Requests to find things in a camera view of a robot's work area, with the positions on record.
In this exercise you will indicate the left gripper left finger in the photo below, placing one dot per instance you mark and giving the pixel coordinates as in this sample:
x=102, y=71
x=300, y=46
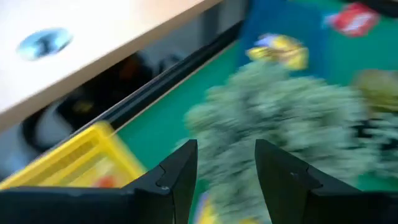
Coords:
x=174, y=174

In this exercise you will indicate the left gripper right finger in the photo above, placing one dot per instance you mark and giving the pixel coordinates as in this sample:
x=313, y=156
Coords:
x=280, y=177

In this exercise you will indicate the yellow Sour Patch candy bag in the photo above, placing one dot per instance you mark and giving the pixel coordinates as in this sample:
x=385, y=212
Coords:
x=270, y=39
x=281, y=59

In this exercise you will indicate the red Skittles candy bag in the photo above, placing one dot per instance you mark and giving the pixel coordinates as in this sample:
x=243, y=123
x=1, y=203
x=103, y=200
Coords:
x=354, y=20

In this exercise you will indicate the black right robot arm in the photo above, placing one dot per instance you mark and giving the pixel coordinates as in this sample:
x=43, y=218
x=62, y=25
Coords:
x=382, y=6

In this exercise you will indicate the green table mat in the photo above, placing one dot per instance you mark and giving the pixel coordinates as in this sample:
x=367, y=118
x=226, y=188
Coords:
x=161, y=130

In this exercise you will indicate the round pale succulent in pot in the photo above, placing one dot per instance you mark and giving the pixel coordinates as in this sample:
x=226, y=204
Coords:
x=280, y=124

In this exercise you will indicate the yellow mesh basket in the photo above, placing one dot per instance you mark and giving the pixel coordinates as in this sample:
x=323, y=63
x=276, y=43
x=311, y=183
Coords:
x=93, y=140

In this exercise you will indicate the spiky green succulent plant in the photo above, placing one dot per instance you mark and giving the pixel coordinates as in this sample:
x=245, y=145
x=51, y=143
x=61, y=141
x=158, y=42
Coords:
x=379, y=90

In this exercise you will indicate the tan wooden desk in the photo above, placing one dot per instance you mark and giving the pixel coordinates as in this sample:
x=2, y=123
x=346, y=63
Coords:
x=109, y=31

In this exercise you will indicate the black aluminium table frame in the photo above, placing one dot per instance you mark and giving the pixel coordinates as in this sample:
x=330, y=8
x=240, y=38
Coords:
x=174, y=77

